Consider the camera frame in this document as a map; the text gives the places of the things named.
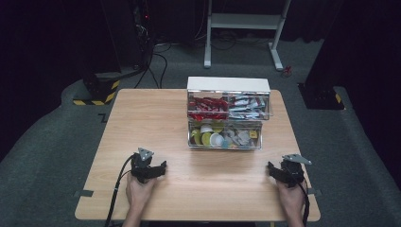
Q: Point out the small yellow sachet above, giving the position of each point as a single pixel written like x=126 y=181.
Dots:
x=253 y=134

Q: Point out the black stand base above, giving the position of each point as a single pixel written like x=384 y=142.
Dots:
x=320 y=96

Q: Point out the pile of grey sachets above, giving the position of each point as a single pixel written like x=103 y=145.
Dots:
x=239 y=138

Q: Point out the dark equipment rack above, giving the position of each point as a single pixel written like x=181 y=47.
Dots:
x=143 y=31

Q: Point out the clear drawer with capsules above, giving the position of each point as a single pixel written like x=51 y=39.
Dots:
x=257 y=143

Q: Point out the pile of green white capsules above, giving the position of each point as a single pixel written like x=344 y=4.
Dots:
x=208 y=135

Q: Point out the pile of red stick packets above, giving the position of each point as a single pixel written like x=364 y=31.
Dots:
x=208 y=107

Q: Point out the white metal stand frame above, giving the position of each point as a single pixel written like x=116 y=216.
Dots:
x=242 y=21

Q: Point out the grey tape strip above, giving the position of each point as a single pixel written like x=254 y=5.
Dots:
x=315 y=191
x=83 y=193

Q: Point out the small red floor object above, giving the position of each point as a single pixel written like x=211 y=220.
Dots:
x=286 y=71

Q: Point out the black base with yellow stripes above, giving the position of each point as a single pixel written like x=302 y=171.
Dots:
x=99 y=90

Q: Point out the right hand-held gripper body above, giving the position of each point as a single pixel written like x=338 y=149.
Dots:
x=293 y=171

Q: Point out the pile of silver stick packets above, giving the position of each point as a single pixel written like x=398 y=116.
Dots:
x=249 y=107

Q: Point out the clear drawer with packets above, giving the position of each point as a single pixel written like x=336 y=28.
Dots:
x=265 y=107

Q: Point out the white-topped clear organizer case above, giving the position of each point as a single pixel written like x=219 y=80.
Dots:
x=228 y=83

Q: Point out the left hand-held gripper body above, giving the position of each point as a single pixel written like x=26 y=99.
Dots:
x=142 y=165

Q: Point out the person's left hand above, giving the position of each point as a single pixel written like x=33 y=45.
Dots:
x=138 y=192

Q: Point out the person's right hand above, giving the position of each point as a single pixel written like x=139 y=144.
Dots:
x=291 y=198

